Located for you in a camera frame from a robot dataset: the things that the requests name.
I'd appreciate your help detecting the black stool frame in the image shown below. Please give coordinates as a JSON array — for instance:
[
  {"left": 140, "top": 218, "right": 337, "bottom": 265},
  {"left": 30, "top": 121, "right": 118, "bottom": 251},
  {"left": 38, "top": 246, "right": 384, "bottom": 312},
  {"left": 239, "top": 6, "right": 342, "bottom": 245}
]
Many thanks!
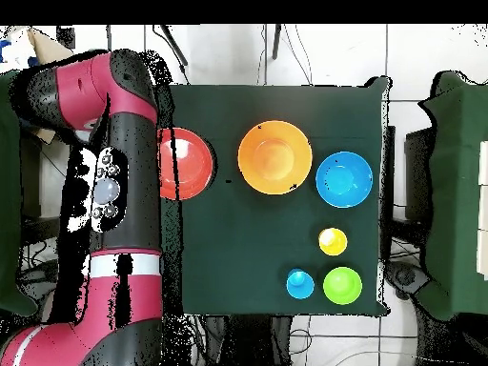
[{"left": 20, "top": 134, "right": 68, "bottom": 245}]

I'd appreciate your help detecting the small green bowl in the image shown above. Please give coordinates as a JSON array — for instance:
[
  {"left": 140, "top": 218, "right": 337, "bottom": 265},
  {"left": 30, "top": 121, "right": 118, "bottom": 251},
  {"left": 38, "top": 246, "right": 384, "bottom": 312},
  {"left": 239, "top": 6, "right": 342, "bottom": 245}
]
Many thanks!
[{"left": 322, "top": 266, "right": 363, "bottom": 306}]

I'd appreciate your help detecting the green cloth side table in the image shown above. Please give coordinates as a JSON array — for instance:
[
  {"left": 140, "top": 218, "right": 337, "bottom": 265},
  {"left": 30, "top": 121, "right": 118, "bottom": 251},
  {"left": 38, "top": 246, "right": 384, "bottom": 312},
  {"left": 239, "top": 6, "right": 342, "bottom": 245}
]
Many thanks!
[
  {"left": 417, "top": 70, "right": 488, "bottom": 321},
  {"left": 0, "top": 70, "right": 39, "bottom": 317}
]

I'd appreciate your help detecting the blue cup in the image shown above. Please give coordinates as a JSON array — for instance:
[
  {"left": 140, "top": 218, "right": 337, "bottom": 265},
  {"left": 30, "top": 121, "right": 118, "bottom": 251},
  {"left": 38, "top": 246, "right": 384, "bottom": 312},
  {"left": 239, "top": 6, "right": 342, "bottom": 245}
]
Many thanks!
[{"left": 286, "top": 267, "right": 316, "bottom": 300}]

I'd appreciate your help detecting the wide red bowl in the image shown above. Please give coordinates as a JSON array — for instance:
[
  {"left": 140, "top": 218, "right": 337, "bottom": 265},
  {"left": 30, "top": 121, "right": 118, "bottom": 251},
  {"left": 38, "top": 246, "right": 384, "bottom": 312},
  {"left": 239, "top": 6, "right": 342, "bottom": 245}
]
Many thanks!
[{"left": 157, "top": 127, "right": 215, "bottom": 201}]

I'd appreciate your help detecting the dark green table cloth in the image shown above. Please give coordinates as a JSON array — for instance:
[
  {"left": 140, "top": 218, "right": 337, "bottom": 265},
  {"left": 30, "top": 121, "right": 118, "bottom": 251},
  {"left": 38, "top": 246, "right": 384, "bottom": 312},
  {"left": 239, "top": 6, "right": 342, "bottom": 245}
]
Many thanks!
[{"left": 161, "top": 75, "right": 392, "bottom": 317}]

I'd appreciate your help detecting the tangle of floor cables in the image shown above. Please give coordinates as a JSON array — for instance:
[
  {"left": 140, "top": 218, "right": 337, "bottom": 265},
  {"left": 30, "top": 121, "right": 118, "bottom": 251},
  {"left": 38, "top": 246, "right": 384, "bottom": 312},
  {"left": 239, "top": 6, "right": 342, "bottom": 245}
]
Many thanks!
[{"left": 20, "top": 235, "right": 62, "bottom": 306}]

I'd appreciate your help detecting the large blue bowl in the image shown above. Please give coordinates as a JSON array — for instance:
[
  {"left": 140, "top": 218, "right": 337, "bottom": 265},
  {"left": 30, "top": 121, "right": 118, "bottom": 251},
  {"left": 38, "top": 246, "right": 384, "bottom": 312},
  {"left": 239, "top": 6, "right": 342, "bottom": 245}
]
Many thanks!
[{"left": 315, "top": 151, "right": 375, "bottom": 210}]

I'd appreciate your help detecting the cardboard box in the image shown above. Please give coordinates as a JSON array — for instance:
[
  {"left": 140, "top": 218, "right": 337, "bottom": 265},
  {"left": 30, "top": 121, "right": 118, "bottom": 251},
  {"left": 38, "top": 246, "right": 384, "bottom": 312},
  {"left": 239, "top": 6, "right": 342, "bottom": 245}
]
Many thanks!
[{"left": 0, "top": 25, "right": 75, "bottom": 145}]

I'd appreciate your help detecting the large orange bowl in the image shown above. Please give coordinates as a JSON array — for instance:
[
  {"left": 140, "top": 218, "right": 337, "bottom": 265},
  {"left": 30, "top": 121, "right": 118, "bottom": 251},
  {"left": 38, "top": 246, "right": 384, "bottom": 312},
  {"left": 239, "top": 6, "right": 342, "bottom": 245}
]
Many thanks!
[{"left": 236, "top": 120, "right": 315, "bottom": 196}]

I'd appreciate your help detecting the white box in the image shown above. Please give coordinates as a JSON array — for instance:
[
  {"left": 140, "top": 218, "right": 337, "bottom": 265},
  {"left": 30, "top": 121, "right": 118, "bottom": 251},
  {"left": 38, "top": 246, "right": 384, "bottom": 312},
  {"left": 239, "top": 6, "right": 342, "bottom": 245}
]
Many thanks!
[{"left": 476, "top": 139, "right": 488, "bottom": 281}]

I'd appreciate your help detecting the black tripod leg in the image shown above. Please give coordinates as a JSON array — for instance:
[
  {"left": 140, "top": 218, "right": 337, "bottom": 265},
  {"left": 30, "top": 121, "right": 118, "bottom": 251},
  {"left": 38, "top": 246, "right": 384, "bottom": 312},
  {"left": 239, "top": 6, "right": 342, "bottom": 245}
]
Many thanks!
[
  {"left": 271, "top": 24, "right": 283, "bottom": 61},
  {"left": 152, "top": 24, "right": 191, "bottom": 69}
]

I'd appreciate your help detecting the yellow cup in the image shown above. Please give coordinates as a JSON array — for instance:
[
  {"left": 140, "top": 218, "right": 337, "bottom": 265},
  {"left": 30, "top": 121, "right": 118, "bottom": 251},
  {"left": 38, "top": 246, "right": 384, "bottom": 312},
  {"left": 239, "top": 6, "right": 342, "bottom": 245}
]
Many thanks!
[{"left": 317, "top": 227, "right": 349, "bottom": 257}]

